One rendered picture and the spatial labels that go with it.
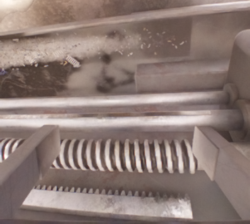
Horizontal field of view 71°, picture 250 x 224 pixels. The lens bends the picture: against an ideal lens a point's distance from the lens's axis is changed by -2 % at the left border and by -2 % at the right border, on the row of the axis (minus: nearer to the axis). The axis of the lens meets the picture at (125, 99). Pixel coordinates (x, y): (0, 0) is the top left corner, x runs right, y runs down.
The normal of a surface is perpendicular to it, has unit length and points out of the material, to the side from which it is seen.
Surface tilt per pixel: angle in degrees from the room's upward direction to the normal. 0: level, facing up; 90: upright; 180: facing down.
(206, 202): 90
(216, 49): 0
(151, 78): 0
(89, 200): 90
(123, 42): 0
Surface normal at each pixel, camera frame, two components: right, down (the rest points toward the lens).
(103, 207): -0.14, -0.79
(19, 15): -0.11, 0.61
